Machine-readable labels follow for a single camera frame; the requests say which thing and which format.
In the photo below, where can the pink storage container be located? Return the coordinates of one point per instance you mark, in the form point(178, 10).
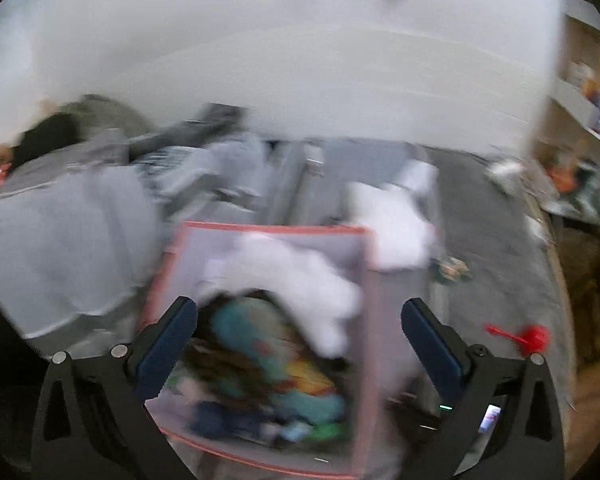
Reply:
point(367, 360)

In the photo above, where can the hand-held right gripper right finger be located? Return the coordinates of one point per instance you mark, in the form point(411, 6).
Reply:
point(432, 355)

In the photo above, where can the white power strip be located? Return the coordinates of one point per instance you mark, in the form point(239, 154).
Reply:
point(505, 171)

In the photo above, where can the grey quilt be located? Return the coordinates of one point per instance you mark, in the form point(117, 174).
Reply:
point(65, 240)

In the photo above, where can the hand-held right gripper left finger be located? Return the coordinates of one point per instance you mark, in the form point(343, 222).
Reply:
point(167, 350)

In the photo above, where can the red plastic toy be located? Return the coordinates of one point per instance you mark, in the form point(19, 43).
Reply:
point(535, 336)

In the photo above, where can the dark cloth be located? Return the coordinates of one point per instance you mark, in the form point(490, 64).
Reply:
point(65, 125)

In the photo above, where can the wooden shelf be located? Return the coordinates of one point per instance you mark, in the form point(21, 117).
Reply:
point(590, 110)

